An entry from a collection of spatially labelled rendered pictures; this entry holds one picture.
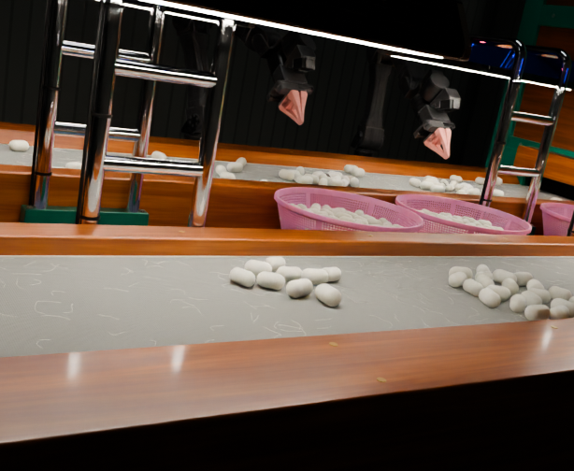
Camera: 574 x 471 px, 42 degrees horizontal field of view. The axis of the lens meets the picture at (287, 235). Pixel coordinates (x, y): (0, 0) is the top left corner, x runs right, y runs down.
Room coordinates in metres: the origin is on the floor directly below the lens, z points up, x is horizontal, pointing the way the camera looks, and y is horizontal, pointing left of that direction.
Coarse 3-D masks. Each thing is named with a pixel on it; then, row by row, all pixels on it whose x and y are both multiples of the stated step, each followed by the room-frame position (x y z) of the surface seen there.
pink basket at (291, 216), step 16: (288, 192) 1.35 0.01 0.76; (304, 192) 1.38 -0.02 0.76; (320, 192) 1.40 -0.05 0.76; (336, 192) 1.41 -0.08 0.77; (288, 208) 1.20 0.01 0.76; (352, 208) 1.40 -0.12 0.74; (368, 208) 1.40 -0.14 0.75; (384, 208) 1.39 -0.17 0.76; (400, 208) 1.36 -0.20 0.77; (288, 224) 1.22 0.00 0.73; (304, 224) 1.19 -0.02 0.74; (320, 224) 1.17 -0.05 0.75; (336, 224) 1.16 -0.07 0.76; (352, 224) 1.15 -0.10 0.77; (400, 224) 1.34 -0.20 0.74; (416, 224) 1.29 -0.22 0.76
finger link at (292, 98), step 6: (294, 90) 1.79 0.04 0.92; (288, 96) 1.79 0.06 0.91; (294, 96) 1.78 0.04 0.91; (282, 102) 1.81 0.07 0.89; (288, 102) 1.80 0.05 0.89; (294, 102) 1.78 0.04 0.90; (282, 108) 1.81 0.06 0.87; (288, 108) 1.81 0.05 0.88; (300, 108) 1.78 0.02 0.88; (288, 114) 1.80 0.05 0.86; (300, 114) 1.77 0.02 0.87; (294, 120) 1.78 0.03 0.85; (300, 120) 1.77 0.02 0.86
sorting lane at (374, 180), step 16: (0, 144) 1.42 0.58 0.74; (0, 160) 1.28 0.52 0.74; (16, 160) 1.30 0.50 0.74; (32, 160) 1.33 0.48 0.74; (64, 160) 1.38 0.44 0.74; (80, 160) 1.41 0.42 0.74; (176, 160) 1.60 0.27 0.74; (192, 160) 1.64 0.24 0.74; (240, 176) 1.55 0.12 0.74; (256, 176) 1.58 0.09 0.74; (272, 176) 1.62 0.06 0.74; (368, 176) 1.88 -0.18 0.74; (384, 176) 1.93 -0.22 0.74; (400, 176) 1.98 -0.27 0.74; (448, 192) 1.86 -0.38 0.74; (480, 192) 1.96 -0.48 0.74; (512, 192) 2.07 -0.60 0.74
